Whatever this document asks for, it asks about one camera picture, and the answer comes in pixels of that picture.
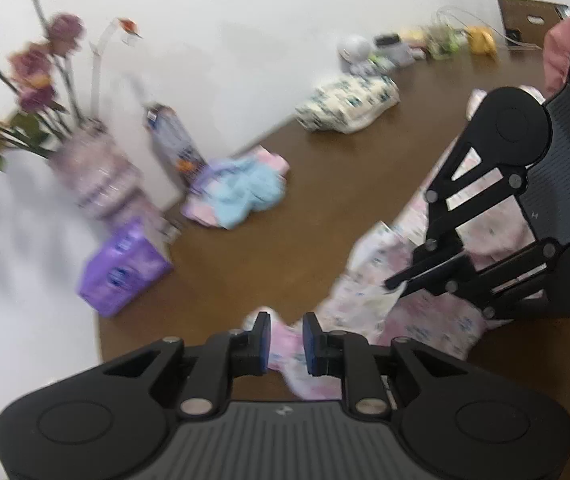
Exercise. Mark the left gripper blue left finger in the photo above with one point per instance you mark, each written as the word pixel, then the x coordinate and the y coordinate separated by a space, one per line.
pixel 212 367

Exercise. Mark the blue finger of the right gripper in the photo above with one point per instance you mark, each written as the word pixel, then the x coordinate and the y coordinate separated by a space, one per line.
pixel 440 264
pixel 511 289

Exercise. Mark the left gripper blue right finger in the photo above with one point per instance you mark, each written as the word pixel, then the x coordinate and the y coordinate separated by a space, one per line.
pixel 349 357

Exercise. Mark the purple tissue pack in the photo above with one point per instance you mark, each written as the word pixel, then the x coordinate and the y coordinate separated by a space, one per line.
pixel 135 257

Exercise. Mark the blue pink crumpled garment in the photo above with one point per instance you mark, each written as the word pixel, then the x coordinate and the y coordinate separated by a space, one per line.
pixel 226 192

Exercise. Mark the yellow mug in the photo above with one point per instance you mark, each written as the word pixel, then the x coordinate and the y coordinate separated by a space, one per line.
pixel 481 41

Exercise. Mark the brown cardboard box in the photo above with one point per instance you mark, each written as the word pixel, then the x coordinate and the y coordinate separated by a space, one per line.
pixel 526 22

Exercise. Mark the white tin box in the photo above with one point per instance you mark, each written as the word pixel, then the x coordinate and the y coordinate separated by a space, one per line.
pixel 393 48

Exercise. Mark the oolong tea bottle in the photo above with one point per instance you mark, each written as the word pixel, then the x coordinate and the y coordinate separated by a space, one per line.
pixel 173 145

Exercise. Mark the pink knitted vase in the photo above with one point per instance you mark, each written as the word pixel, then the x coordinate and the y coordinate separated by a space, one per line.
pixel 105 185

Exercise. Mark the white astronaut speaker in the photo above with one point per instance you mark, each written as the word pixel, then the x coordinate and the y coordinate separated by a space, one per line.
pixel 353 50

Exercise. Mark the dried pink rose bouquet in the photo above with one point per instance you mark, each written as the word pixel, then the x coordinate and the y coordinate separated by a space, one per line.
pixel 41 79

